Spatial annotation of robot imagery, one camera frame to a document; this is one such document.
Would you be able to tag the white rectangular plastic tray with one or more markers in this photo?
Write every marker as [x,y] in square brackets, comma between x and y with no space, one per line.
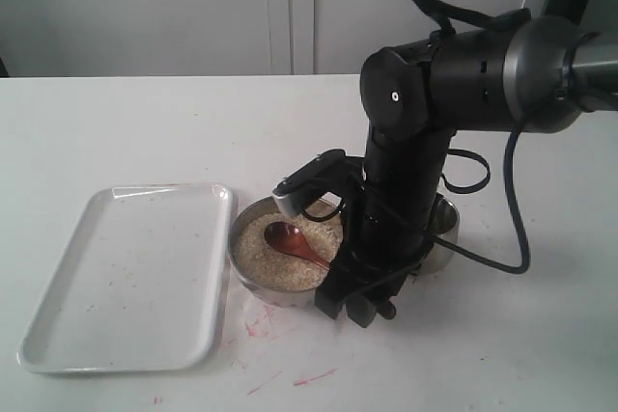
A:
[139,287]

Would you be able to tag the steel bowl of rice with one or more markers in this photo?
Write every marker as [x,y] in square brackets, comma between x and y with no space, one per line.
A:
[275,278]

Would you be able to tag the white cabinet behind table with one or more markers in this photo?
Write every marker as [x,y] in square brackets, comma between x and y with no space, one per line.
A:
[210,37]

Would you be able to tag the stainless steel cup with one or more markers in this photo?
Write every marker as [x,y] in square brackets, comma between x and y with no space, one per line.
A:
[444,223]

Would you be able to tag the brown wooden spoon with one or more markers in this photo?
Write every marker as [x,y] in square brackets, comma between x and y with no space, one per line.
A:
[287,239]

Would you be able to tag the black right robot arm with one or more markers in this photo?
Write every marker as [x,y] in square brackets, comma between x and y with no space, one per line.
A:
[538,76]

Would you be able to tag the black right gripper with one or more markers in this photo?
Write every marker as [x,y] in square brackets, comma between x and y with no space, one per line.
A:
[384,239]

